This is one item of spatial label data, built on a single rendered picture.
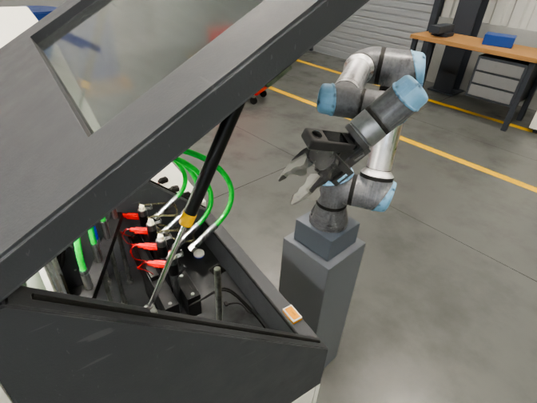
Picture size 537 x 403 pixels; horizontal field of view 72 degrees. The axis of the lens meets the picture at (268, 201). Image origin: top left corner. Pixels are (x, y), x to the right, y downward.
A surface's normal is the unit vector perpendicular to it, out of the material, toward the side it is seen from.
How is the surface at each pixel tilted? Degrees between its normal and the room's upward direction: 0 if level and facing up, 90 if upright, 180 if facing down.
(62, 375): 90
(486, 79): 90
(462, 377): 0
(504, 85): 90
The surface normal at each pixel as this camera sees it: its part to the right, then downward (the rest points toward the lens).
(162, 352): 0.55, 0.50
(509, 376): 0.05, -0.82
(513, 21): -0.73, 0.36
